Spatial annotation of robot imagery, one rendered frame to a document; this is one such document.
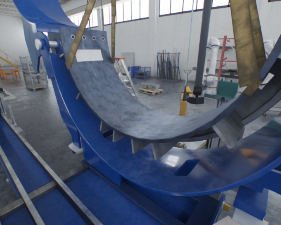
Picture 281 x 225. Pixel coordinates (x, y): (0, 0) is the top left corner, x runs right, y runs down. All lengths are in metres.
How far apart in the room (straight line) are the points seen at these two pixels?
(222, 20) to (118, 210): 11.67
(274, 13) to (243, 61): 10.90
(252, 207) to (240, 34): 1.33
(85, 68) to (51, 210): 1.65
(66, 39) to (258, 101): 2.03
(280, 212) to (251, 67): 2.64
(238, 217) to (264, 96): 0.99
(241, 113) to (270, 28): 10.42
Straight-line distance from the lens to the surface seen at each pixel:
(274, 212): 3.24
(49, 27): 2.69
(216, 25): 12.30
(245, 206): 1.74
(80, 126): 2.14
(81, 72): 2.14
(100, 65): 2.33
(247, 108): 1.45
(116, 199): 2.06
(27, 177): 2.64
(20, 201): 2.31
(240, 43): 1.00
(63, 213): 2.08
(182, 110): 2.25
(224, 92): 2.92
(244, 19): 1.04
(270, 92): 1.42
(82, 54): 2.25
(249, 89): 0.92
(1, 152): 3.22
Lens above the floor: 2.12
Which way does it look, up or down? 21 degrees down
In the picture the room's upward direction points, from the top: straight up
